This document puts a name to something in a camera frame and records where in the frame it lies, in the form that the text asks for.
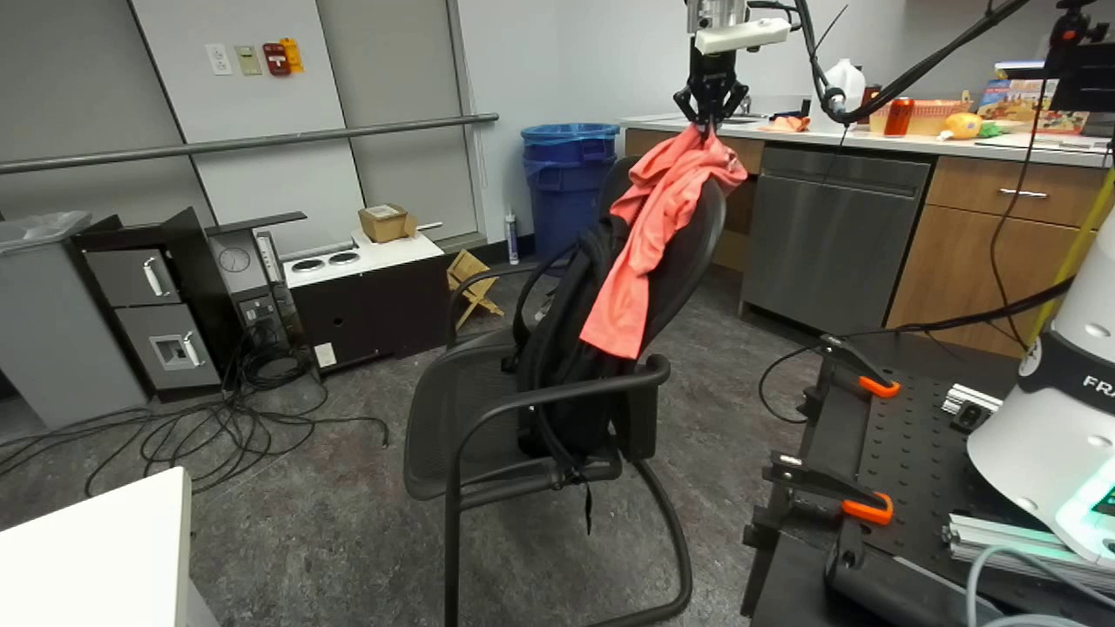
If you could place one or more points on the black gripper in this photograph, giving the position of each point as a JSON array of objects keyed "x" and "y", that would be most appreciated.
[{"x": 711, "y": 73}]

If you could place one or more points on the coral pink sweatshirt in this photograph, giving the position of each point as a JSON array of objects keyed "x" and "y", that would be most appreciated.
[{"x": 648, "y": 231}]

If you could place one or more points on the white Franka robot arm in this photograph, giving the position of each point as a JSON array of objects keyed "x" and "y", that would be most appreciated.
[{"x": 1047, "y": 440}]

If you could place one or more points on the black mesh office chair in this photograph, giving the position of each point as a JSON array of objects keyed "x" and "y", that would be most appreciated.
[{"x": 463, "y": 405}]

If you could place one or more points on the white plastic jug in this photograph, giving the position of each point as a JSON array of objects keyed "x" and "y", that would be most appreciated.
[{"x": 847, "y": 83}]

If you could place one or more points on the blue recycling bin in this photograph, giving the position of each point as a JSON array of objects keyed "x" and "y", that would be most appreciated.
[{"x": 561, "y": 184}]

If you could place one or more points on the stainless steel dishwasher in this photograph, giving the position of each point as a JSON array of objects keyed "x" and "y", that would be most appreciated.
[{"x": 830, "y": 236}]

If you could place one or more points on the red bottle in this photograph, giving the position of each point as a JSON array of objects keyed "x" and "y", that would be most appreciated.
[{"x": 900, "y": 116}]

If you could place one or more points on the orange box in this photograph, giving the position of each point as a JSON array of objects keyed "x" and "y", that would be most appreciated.
[{"x": 936, "y": 116}]

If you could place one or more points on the yellow toy fruit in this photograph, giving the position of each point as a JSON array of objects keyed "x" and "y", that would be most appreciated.
[{"x": 961, "y": 127}]

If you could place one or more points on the small wooden folding stand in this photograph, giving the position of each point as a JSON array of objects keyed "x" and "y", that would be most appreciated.
[{"x": 473, "y": 282}]

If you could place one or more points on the wooden counter cabinet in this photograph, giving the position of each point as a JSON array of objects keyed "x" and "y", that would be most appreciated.
[{"x": 987, "y": 246}]

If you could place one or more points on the small cardboard box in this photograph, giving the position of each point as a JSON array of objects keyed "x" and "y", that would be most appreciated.
[{"x": 383, "y": 221}]

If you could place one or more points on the low black cabinet white top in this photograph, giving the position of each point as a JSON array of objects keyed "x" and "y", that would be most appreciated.
[{"x": 369, "y": 299}]

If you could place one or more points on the small white metal block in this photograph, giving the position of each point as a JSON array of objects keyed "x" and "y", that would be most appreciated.
[{"x": 970, "y": 405}]

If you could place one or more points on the black perforated mounting board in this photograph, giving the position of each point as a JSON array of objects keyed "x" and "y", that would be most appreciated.
[{"x": 919, "y": 463}]

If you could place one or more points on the red fire alarm pull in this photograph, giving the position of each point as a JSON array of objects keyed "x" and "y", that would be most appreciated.
[{"x": 280, "y": 55}]

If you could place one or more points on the aluminium extrusion bar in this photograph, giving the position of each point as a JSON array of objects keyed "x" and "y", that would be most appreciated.
[{"x": 1011, "y": 541}]

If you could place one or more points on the black file cabinet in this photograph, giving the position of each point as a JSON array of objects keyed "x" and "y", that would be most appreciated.
[{"x": 144, "y": 313}]

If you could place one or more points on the grey metal cabinet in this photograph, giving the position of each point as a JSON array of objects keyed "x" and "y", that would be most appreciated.
[{"x": 57, "y": 334}]

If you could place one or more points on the white table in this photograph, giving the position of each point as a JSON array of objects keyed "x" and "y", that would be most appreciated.
[{"x": 93, "y": 557}]

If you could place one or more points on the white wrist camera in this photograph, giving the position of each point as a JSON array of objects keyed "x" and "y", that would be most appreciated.
[{"x": 736, "y": 36}]

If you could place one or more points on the black camera on mount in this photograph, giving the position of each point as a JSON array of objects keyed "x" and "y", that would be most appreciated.
[{"x": 1080, "y": 65}]

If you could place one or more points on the pale green wall plate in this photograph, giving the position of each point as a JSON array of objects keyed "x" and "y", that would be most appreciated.
[{"x": 247, "y": 59}]

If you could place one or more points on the grey wall rail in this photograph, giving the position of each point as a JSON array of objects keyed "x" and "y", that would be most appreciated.
[{"x": 230, "y": 145}]

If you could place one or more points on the white light switch plate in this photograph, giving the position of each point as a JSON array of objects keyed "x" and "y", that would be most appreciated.
[{"x": 217, "y": 59}]

